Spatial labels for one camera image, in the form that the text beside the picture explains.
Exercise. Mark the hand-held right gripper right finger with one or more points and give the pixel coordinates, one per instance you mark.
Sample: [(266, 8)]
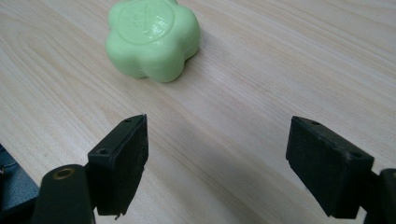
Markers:
[(327, 174)]

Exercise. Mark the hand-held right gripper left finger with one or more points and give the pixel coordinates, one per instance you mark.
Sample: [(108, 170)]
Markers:
[(120, 168)]

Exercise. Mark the green flower-shaped soap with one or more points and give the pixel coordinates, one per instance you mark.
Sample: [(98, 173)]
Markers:
[(152, 39)]

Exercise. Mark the dark blue-grey object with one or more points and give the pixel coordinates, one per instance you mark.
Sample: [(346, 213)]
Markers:
[(15, 183)]

